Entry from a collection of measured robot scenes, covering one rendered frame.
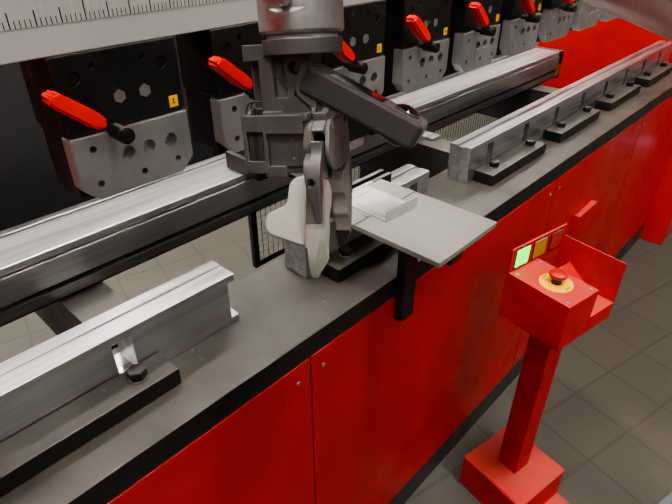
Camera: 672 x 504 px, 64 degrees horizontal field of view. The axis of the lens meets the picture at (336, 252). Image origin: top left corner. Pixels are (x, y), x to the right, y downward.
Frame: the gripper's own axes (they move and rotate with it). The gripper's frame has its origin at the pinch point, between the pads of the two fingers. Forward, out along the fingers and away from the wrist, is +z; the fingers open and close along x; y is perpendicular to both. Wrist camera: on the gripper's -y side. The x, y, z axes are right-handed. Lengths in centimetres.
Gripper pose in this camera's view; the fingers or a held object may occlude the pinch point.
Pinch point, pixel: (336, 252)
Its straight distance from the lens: 54.1
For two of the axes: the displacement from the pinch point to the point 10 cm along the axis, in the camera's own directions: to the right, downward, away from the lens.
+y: -9.6, -0.5, 2.7
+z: 0.5, 9.4, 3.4
